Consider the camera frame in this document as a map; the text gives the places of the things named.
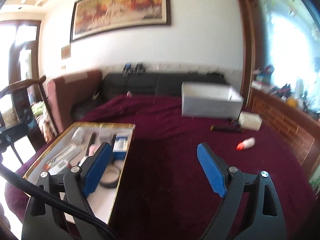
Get blue white medicine box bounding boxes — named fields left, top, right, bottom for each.
left=113, top=133, right=130, bottom=160

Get black marker yellow caps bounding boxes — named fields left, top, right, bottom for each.
left=85, top=132, right=97, bottom=156

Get gold-rimmed white cardboard box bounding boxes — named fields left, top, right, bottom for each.
left=23, top=122, right=136, bottom=223

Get black tape roll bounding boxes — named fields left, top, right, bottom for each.
left=99, top=164, right=121, bottom=189

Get white bottle red label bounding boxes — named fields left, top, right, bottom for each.
left=236, top=137, right=255, bottom=151

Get small white grey carton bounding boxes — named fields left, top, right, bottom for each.
left=71, top=127, right=86, bottom=145

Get wooden sideboard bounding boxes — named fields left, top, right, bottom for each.
left=247, top=88, right=319, bottom=179

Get black marker yellow tip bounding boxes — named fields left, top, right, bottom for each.
left=210, top=125, right=245, bottom=133

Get small white box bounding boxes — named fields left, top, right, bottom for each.
left=238, top=111, right=263, bottom=131

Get maroon bed blanket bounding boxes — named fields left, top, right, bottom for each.
left=4, top=94, right=316, bottom=240

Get dark wooden chair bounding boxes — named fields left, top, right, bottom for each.
left=1, top=75, right=56, bottom=152

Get red-brown armchair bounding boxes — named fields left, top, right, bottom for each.
left=47, top=69, right=103, bottom=133

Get grey patterned shoe box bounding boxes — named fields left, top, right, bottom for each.
left=181, top=82, right=244, bottom=119

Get framed horse painting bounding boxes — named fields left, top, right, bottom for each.
left=69, top=0, right=171, bottom=43

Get black braided cable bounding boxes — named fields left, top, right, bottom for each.
left=0, top=162, right=116, bottom=240

